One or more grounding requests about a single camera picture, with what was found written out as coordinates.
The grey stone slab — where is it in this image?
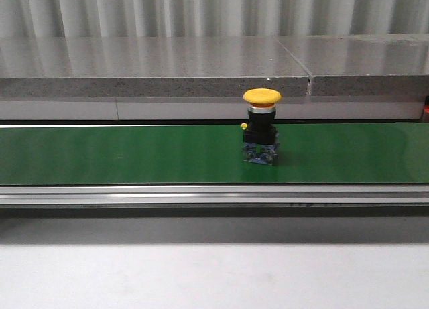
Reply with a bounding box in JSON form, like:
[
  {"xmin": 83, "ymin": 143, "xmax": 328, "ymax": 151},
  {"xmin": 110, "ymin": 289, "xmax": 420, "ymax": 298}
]
[
  {"xmin": 1, "ymin": 37, "xmax": 309, "ymax": 99},
  {"xmin": 278, "ymin": 34, "xmax": 428, "ymax": 101}
]

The grey stone slab right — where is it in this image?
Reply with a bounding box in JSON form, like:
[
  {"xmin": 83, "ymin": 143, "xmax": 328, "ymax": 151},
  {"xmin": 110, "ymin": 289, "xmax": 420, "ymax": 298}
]
[{"xmin": 278, "ymin": 34, "xmax": 428, "ymax": 101}]

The white panel under slabs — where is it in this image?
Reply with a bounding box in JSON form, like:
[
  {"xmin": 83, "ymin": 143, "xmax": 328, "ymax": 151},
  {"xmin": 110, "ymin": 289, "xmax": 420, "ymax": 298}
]
[{"xmin": 1, "ymin": 97, "xmax": 424, "ymax": 121}]

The push button switch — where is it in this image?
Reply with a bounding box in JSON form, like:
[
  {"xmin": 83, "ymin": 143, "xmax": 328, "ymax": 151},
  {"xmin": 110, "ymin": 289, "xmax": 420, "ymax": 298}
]
[{"xmin": 241, "ymin": 88, "xmax": 282, "ymax": 165}]

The aluminium conveyor side rail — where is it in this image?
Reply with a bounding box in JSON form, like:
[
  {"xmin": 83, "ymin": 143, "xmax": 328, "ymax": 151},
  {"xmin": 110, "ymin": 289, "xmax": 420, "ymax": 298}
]
[{"xmin": 1, "ymin": 184, "xmax": 428, "ymax": 218}]

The red object at right edge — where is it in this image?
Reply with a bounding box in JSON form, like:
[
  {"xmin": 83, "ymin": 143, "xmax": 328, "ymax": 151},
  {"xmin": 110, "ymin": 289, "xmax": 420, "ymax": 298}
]
[{"xmin": 420, "ymin": 96, "xmax": 429, "ymax": 123}]

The white corrugated curtain backdrop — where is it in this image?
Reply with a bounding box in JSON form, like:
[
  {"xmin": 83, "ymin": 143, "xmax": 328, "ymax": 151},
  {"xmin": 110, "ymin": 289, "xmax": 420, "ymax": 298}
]
[{"xmin": 1, "ymin": 0, "xmax": 428, "ymax": 38}]

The green conveyor belt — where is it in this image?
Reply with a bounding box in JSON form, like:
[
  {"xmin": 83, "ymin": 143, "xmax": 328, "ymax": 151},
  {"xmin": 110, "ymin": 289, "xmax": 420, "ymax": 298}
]
[{"xmin": 1, "ymin": 123, "xmax": 428, "ymax": 186}]

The grey stone slab left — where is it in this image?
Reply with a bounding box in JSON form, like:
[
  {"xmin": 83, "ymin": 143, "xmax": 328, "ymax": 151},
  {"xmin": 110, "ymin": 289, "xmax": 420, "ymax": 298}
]
[{"xmin": 1, "ymin": 37, "xmax": 309, "ymax": 99}]

